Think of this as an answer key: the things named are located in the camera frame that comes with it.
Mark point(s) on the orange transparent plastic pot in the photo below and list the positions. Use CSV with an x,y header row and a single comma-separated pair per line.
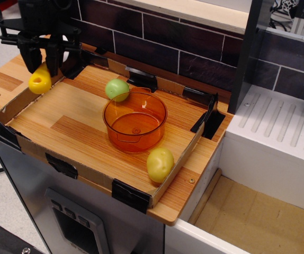
x,y
135,120

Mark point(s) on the dark grey vertical post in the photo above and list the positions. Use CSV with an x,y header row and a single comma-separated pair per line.
x,y
257,23

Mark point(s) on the yellow handled white toy knife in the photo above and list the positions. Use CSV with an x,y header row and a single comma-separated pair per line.
x,y
40,81

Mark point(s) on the green toy apple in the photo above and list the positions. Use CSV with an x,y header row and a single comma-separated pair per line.
x,y
117,89

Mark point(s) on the yellow toy potato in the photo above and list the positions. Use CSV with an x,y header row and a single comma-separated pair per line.
x,y
159,164

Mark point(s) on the white toy sink drainboard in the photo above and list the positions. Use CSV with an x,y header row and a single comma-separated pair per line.
x,y
263,147

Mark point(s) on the cardboard fence with black tape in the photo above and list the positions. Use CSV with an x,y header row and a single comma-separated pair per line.
x,y
65,128

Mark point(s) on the grey toy oven front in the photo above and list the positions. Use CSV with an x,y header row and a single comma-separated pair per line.
x,y
72,217

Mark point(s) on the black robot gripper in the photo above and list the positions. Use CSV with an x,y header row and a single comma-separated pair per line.
x,y
43,24

